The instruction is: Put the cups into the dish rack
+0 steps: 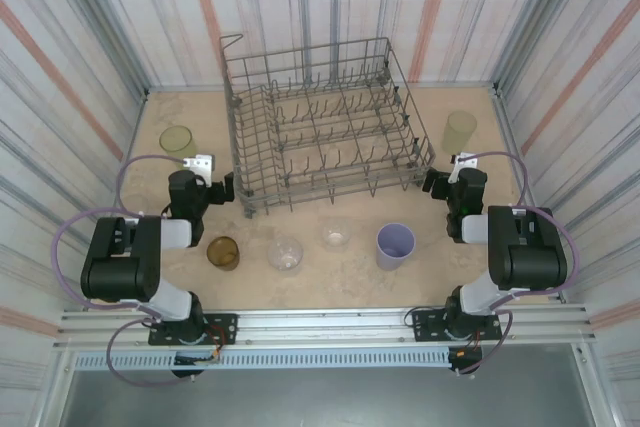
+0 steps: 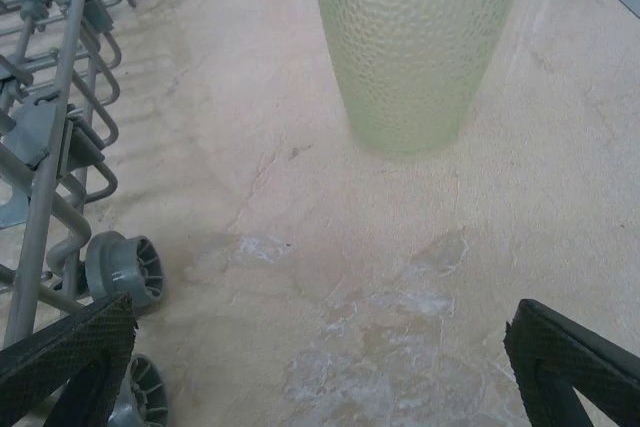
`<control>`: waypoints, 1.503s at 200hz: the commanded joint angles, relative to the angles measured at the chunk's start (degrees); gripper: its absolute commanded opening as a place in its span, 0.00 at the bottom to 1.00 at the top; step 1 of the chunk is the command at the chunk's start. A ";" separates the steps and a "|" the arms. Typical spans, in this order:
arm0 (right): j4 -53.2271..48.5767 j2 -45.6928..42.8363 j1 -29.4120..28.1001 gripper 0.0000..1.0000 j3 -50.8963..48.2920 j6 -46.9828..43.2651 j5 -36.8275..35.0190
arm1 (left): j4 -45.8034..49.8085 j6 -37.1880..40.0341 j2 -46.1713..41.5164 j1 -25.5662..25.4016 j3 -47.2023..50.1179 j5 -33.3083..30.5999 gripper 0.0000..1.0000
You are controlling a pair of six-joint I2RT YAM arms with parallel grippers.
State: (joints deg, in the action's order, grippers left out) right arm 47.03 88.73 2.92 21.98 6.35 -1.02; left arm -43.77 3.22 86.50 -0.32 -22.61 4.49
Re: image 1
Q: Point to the lavender plastic cup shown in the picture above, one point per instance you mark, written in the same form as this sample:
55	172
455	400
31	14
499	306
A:
395	252

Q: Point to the pale green frosted cup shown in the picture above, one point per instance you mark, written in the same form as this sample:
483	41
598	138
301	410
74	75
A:
459	129

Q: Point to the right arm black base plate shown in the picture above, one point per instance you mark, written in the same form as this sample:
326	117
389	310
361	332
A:
425	327

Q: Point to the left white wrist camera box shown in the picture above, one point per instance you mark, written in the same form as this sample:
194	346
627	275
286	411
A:
202	163

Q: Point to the amber translucent cup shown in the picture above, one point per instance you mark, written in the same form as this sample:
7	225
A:
223	254

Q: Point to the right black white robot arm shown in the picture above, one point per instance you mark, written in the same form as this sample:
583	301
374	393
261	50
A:
530	257

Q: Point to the small clear glass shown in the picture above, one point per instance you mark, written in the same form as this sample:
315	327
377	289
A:
335	236

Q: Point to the clear round glass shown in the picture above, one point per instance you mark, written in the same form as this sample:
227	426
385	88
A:
286	257

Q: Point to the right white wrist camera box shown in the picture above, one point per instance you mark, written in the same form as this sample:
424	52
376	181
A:
467	161

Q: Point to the grey metal panel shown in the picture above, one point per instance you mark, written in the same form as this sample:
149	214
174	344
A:
325	397

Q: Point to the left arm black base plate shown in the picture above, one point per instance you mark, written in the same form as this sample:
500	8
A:
225	327

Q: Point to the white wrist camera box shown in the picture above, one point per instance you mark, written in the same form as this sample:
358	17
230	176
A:
202	163
467	161

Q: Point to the yellow-green translucent cup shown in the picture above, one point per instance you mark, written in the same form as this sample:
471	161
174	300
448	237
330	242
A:
175	139

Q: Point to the aluminium mounting rail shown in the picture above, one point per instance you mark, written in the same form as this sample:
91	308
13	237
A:
325	327

